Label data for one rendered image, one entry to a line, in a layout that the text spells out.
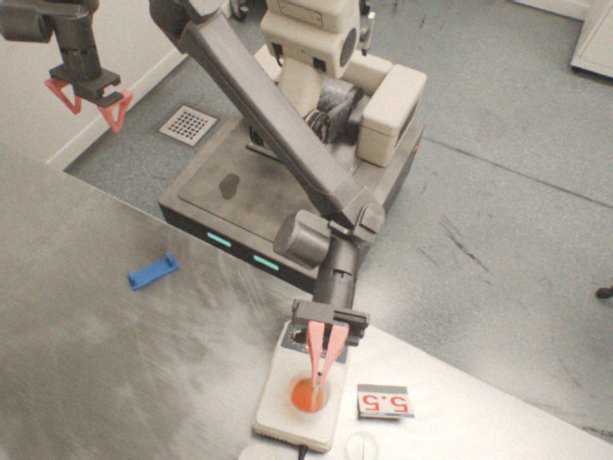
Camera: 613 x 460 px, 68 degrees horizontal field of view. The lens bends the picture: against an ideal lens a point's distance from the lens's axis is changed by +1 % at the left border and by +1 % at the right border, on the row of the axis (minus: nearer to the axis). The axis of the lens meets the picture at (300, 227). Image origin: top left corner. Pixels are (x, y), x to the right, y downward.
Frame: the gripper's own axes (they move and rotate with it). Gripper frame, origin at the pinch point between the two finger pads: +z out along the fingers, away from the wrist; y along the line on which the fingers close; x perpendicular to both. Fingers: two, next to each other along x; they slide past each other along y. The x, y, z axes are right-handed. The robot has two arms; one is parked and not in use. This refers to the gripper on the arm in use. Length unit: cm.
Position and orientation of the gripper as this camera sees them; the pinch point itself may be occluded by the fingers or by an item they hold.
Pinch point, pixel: (317, 382)
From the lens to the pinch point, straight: 59.5
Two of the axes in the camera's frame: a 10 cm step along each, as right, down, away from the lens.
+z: -2.0, 8.2, -5.4
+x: -0.3, 5.4, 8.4
